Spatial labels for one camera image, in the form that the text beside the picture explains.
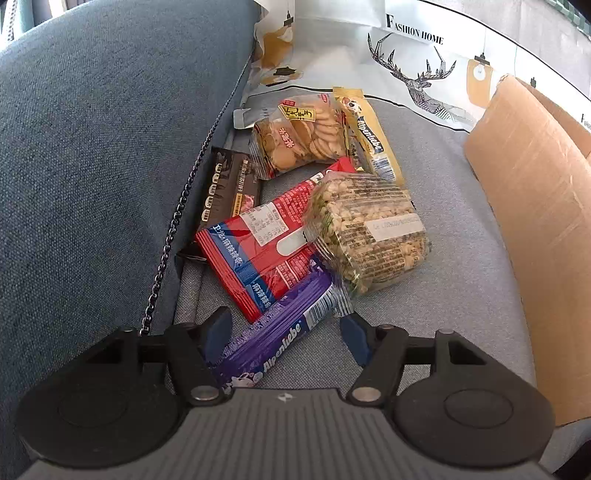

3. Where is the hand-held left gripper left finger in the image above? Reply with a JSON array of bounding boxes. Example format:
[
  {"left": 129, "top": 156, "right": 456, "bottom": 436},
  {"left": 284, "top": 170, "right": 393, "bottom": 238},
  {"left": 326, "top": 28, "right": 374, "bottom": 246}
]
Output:
[{"left": 69, "top": 307, "right": 233, "bottom": 407}]

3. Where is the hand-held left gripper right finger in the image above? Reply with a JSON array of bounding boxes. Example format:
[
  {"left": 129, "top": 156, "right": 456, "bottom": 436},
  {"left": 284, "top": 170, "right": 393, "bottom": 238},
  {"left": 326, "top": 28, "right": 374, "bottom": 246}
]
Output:
[{"left": 339, "top": 311, "right": 504, "bottom": 407}]

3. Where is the purple candy stick packet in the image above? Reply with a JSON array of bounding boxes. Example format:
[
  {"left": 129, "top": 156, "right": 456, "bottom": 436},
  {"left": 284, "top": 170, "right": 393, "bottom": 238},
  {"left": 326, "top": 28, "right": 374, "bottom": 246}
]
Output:
[{"left": 208, "top": 265, "right": 354, "bottom": 395}]

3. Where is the red snack packet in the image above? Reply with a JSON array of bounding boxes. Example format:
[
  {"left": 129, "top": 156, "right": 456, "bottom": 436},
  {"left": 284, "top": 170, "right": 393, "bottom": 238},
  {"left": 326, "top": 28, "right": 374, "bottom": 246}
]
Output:
[{"left": 195, "top": 157, "right": 358, "bottom": 324}]

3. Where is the dark brown chocolate packet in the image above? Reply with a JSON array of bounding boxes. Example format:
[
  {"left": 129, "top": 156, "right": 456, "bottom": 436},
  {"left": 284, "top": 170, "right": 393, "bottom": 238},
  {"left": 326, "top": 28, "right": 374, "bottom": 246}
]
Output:
[{"left": 178, "top": 147, "right": 264, "bottom": 261}]

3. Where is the cardboard box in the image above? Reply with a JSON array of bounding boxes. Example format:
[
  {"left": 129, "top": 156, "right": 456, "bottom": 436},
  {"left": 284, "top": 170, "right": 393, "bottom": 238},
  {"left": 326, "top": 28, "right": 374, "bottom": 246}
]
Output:
[{"left": 463, "top": 74, "right": 591, "bottom": 428}]

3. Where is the clear peanut packet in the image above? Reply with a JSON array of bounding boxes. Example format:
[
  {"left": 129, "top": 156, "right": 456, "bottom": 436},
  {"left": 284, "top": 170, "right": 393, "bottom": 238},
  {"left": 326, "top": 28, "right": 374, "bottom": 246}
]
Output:
[{"left": 302, "top": 171, "right": 432, "bottom": 296}]

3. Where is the yellow candy stick packet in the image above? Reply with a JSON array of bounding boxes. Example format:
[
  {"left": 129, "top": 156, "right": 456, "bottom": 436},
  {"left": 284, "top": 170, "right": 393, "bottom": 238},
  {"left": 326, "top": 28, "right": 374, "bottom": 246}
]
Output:
[{"left": 332, "top": 87, "right": 407, "bottom": 188}]

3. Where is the round biscuit packet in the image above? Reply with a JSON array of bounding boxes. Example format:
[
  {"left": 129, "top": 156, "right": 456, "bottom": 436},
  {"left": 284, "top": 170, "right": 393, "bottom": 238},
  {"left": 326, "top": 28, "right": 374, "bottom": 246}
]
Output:
[{"left": 249, "top": 92, "right": 356, "bottom": 181}]

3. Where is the blue grey sofa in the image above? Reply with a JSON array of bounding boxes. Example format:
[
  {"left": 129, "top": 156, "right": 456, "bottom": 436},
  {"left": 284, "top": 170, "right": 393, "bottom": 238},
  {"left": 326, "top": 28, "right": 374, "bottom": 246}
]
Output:
[{"left": 0, "top": 0, "right": 591, "bottom": 480}]

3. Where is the white deer print pillow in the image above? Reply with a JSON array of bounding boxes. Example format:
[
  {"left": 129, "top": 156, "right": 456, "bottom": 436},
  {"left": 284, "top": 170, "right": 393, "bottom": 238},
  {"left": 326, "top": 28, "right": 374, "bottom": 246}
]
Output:
[{"left": 240, "top": 0, "right": 591, "bottom": 134}]

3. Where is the grey curtain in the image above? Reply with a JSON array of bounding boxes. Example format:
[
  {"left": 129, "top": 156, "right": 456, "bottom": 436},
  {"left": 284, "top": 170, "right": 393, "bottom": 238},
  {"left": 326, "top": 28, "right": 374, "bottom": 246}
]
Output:
[{"left": 0, "top": 0, "right": 79, "bottom": 42}]

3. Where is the green checked cloth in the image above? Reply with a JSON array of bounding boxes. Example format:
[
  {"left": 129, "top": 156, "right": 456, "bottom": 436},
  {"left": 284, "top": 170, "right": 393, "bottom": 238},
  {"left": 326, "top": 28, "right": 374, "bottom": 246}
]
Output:
[{"left": 540, "top": 0, "right": 591, "bottom": 33}]

